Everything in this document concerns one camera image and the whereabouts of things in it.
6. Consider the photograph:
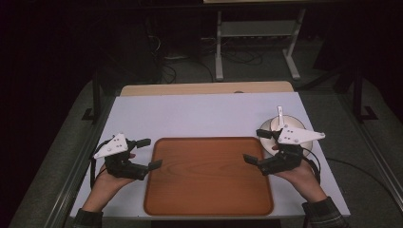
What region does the person's left hand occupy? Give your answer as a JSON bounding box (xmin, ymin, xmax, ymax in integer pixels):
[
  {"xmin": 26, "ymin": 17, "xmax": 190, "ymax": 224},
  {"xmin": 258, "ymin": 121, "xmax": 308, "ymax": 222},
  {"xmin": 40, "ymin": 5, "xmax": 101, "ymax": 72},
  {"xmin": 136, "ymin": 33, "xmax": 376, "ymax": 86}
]
[{"xmin": 93, "ymin": 152, "xmax": 137, "ymax": 203}]

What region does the white bowl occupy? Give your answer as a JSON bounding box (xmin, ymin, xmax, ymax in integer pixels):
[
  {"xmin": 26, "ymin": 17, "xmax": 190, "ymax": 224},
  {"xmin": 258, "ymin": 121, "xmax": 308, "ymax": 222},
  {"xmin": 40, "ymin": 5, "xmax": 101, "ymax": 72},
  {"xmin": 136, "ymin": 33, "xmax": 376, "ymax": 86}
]
[{"xmin": 259, "ymin": 114, "xmax": 314, "ymax": 158}]

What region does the white metal stand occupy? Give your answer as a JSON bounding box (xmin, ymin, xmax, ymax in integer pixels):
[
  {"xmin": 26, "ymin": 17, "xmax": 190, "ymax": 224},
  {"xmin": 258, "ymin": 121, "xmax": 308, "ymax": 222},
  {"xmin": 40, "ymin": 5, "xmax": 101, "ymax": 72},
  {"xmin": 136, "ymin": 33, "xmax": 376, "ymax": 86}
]
[{"xmin": 214, "ymin": 9, "xmax": 308, "ymax": 83}]

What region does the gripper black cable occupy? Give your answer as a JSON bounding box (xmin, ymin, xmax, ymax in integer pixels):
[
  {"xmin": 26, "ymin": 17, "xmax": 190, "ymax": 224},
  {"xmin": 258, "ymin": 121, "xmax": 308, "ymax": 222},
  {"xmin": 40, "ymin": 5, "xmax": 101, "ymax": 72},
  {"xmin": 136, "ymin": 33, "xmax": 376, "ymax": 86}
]
[
  {"xmin": 302, "ymin": 146, "xmax": 321, "ymax": 185},
  {"xmin": 89, "ymin": 142, "xmax": 110, "ymax": 190}
]

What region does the white table cover sheet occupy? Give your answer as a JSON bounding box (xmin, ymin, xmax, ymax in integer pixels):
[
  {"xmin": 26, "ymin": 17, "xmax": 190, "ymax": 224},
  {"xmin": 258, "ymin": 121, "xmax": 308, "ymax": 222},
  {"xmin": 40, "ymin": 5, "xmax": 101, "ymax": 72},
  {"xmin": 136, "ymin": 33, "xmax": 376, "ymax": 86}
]
[{"xmin": 69, "ymin": 91, "xmax": 352, "ymax": 220}]

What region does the black floor cable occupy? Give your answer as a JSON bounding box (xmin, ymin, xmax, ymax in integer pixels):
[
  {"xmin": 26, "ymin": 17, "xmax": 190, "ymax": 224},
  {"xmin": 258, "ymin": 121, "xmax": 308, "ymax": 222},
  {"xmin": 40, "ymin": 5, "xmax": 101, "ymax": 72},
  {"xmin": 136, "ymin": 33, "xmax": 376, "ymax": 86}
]
[
  {"xmin": 161, "ymin": 56, "xmax": 217, "ymax": 84},
  {"xmin": 326, "ymin": 157, "xmax": 397, "ymax": 200}
]

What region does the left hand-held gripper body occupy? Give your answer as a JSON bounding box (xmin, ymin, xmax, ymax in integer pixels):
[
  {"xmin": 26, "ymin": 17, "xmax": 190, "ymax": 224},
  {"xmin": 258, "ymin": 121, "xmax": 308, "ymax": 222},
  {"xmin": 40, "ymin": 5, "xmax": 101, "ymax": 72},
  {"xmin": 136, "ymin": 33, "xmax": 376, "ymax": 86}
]
[{"xmin": 93, "ymin": 132, "xmax": 150, "ymax": 181}]

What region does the white spoon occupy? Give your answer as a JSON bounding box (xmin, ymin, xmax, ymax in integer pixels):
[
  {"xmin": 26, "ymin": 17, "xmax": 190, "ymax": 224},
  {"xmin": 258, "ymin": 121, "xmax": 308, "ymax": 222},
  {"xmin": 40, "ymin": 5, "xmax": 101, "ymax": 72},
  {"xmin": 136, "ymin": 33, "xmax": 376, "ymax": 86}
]
[{"xmin": 276, "ymin": 105, "xmax": 285, "ymax": 131}]

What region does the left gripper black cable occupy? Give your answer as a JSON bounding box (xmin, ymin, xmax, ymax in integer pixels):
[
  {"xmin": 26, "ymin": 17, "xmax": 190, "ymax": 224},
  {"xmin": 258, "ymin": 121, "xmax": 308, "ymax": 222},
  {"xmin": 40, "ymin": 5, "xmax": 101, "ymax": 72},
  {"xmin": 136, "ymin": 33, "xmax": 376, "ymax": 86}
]
[{"xmin": 89, "ymin": 142, "xmax": 110, "ymax": 190}]

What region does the black metal stand leg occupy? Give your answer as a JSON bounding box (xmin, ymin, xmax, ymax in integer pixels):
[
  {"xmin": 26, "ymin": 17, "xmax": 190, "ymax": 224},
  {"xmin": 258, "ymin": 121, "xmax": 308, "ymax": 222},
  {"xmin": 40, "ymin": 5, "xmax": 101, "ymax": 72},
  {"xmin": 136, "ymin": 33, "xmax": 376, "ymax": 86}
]
[
  {"xmin": 81, "ymin": 70, "xmax": 104, "ymax": 124},
  {"xmin": 352, "ymin": 67, "xmax": 380, "ymax": 124}
]

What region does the aluminium frame rail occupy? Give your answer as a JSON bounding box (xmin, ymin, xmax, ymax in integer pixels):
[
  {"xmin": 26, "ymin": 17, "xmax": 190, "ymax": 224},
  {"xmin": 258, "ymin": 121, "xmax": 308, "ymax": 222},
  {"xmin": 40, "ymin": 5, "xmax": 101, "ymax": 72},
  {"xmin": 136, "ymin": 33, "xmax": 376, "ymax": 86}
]
[
  {"xmin": 44, "ymin": 94, "xmax": 117, "ymax": 228},
  {"xmin": 336, "ymin": 91, "xmax": 403, "ymax": 207}
]

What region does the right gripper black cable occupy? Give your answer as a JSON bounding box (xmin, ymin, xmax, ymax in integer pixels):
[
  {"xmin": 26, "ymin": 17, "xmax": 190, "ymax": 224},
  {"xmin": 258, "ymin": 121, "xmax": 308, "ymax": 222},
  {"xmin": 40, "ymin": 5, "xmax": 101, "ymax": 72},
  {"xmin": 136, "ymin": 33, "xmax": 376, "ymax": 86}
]
[{"xmin": 302, "ymin": 146, "xmax": 321, "ymax": 185}]

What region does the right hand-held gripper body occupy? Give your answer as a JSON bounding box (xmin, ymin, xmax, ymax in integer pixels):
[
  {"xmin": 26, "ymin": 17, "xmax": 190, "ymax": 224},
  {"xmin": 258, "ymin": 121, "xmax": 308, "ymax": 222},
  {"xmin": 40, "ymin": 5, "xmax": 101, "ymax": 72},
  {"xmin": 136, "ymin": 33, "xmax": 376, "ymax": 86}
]
[{"xmin": 258, "ymin": 123, "xmax": 326, "ymax": 177}]

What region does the brown wooden tray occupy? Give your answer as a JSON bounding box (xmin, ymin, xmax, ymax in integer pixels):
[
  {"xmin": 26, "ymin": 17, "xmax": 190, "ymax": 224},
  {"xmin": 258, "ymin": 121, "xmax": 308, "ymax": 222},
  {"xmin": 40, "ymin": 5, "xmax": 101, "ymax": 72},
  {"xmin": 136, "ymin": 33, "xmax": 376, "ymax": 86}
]
[{"xmin": 143, "ymin": 136, "xmax": 275, "ymax": 218}]

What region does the person's right hand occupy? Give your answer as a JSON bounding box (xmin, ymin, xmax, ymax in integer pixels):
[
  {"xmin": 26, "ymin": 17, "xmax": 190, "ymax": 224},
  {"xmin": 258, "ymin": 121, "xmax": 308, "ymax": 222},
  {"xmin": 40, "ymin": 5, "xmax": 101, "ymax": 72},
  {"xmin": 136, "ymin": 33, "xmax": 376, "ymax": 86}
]
[{"xmin": 269, "ymin": 143, "xmax": 326, "ymax": 203}]

